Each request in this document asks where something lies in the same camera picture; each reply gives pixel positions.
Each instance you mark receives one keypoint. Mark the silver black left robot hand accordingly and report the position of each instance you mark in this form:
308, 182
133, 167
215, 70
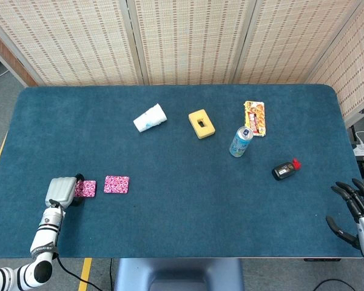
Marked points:
60, 191

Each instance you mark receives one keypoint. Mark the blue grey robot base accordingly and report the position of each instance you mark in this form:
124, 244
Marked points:
179, 272

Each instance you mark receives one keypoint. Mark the black table control panel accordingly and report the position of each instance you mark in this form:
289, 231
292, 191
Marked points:
321, 259

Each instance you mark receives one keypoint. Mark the black bottle with red cap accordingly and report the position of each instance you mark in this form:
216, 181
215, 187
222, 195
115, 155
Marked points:
282, 171

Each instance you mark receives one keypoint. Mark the white paper cup blue print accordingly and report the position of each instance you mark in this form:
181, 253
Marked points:
148, 119

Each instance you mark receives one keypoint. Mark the brown backed folding screen panel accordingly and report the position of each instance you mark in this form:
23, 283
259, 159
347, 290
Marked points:
9, 57

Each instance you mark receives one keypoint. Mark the light blue drink can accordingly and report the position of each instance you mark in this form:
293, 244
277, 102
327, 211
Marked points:
239, 145

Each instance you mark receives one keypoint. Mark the woven bamboo folding screen panel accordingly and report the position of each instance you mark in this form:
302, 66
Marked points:
355, 72
72, 39
285, 39
188, 39

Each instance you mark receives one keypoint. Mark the yellow red snack box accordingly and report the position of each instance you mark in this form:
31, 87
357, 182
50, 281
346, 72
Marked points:
256, 118

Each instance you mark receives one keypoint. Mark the yellow sponge with hole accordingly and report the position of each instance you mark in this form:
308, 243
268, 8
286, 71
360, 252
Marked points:
207, 130

